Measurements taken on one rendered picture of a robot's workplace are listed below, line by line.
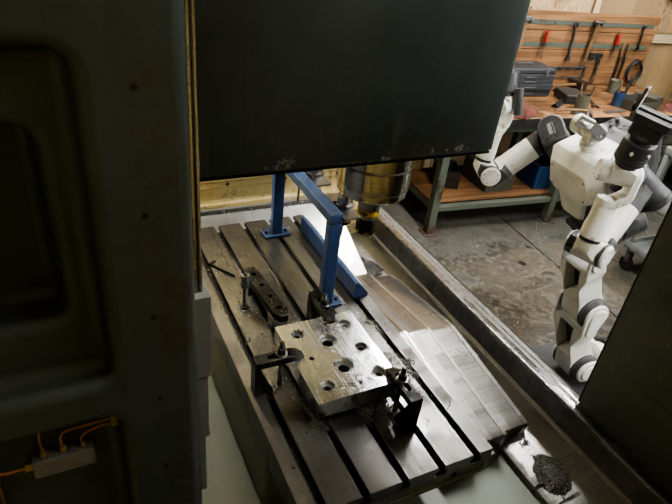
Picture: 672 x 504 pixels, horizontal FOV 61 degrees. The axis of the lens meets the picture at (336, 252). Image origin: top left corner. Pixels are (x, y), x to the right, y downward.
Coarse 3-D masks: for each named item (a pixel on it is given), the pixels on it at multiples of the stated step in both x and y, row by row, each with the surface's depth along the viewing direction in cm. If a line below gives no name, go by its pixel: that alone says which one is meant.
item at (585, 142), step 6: (582, 114) 191; (576, 120) 191; (582, 120) 189; (594, 120) 188; (570, 126) 193; (576, 126) 190; (588, 126) 187; (576, 132) 192; (582, 132) 189; (588, 132) 187; (582, 138) 192; (588, 138) 192; (582, 144) 193; (588, 144) 191; (594, 144) 191
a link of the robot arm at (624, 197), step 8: (640, 176) 160; (632, 184) 161; (640, 184) 161; (616, 192) 169; (624, 192) 166; (632, 192) 162; (600, 200) 166; (608, 200) 165; (616, 200) 165; (624, 200) 163; (632, 200) 164; (608, 208) 165; (616, 208) 165
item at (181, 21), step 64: (0, 0) 51; (64, 0) 53; (128, 0) 55; (192, 0) 69; (0, 64) 57; (64, 64) 58; (128, 64) 58; (192, 64) 73; (0, 128) 65; (64, 128) 62; (128, 128) 61; (192, 128) 78; (0, 192) 69; (64, 192) 66; (128, 192) 65; (192, 192) 83; (0, 256) 73; (64, 256) 71; (128, 256) 70; (192, 256) 75; (0, 320) 74; (64, 320) 75; (128, 320) 74; (192, 320) 80; (0, 384) 75; (64, 384) 78; (128, 384) 80; (192, 384) 86; (0, 448) 81; (64, 448) 85; (128, 448) 88; (192, 448) 93
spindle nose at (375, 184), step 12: (348, 168) 117; (360, 168) 115; (372, 168) 115; (384, 168) 114; (396, 168) 115; (408, 168) 118; (348, 180) 118; (360, 180) 117; (372, 180) 116; (384, 180) 116; (396, 180) 117; (408, 180) 121; (348, 192) 120; (360, 192) 118; (372, 192) 117; (384, 192) 118; (396, 192) 119; (372, 204) 119; (384, 204) 119
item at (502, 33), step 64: (256, 0) 82; (320, 0) 86; (384, 0) 90; (448, 0) 95; (512, 0) 101; (256, 64) 87; (320, 64) 91; (384, 64) 96; (448, 64) 102; (512, 64) 109; (256, 128) 92; (320, 128) 98; (384, 128) 103; (448, 128) 110
